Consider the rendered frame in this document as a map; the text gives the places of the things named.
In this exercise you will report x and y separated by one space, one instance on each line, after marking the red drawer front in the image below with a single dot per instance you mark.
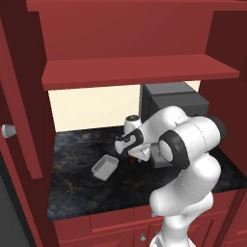
122 218
222 205
72 229

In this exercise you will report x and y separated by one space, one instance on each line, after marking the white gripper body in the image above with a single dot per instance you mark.
143 154

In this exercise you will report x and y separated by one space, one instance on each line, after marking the red base cabinet door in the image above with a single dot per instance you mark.
122 239

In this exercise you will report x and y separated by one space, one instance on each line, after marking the grey tupperware container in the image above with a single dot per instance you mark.
104 167

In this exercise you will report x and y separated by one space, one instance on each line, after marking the red wall cabinet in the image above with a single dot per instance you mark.
128 29

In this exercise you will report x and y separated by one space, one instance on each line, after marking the red cabinet shelf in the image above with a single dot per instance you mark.
135 70

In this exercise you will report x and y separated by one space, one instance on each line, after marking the silver door knob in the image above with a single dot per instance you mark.
8 131

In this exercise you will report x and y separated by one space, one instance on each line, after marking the small silver cabinet knob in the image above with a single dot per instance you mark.
142 237

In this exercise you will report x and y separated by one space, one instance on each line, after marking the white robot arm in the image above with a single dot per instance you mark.
193 180

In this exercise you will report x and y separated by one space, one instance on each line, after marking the raw red meat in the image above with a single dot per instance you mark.
132 160

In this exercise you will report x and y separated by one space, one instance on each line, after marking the dark grey box appliance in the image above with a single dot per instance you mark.
167 96

